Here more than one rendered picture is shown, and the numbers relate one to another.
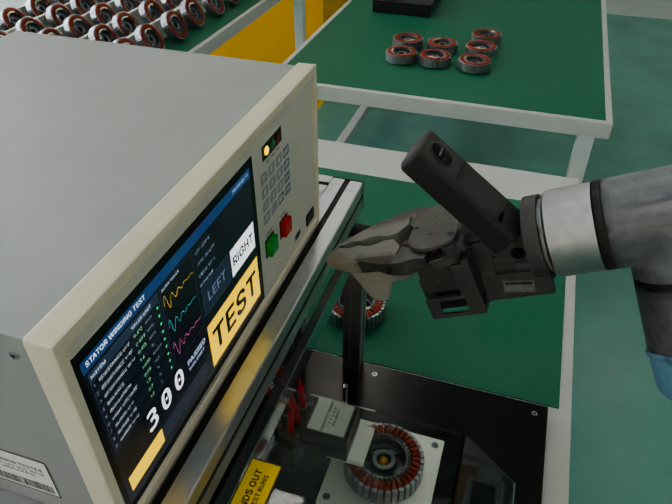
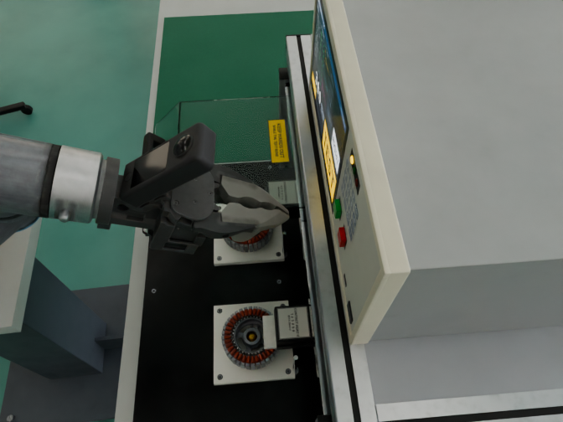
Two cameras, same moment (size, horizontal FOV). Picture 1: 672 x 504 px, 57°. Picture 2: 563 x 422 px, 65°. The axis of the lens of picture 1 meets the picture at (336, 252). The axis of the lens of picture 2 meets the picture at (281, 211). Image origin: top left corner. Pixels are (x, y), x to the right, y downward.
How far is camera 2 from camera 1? 0.76 m
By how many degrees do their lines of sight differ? 82
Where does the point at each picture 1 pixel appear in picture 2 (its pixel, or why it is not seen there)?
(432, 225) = (196, 190)
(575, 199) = (72, 153)
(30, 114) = (550, 87)
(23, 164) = (472, 41)
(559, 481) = (123, 400)
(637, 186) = (19, 144)
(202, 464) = (299, 118)
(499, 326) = not seen: outside the picture
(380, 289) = not seen: hidden behind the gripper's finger
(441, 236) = not seen: hidden behind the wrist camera
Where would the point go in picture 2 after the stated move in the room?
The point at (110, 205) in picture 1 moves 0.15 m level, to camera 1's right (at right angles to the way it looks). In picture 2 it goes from (378, 28) to (255, 63)
